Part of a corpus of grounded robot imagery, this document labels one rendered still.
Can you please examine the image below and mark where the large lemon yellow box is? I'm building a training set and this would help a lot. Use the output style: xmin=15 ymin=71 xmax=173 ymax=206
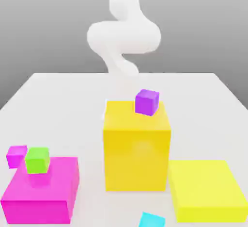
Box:
xmin=168 ymin=160 xmax=248 ymax=223

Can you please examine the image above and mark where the small cyan cube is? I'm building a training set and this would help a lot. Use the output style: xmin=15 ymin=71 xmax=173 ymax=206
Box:
xmin=138 ymin=211 xmax=166 ymax=227

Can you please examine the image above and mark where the small purple cube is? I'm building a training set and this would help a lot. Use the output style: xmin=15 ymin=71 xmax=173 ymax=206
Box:
xmin=135 ymin=89 xmax=160 ymax=117

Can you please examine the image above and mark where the large golden yellow box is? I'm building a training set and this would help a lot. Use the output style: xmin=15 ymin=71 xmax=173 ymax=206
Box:
xmin=102 ymin=100 xmax=171 ymax=192

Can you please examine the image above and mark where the large pink box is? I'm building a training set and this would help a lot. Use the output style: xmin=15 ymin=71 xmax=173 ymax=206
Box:
xmin=0 ymin=156 xmax=80 ymax=225

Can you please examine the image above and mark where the small magenta cube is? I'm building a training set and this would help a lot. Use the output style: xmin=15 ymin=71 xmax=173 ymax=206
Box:
xmin=6 ymin=145 xmax=28 ymax=169

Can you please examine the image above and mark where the small green cube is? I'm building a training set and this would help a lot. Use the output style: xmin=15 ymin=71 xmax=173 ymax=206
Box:
xmin=25 ymin=146 xmax=51 ymax=174

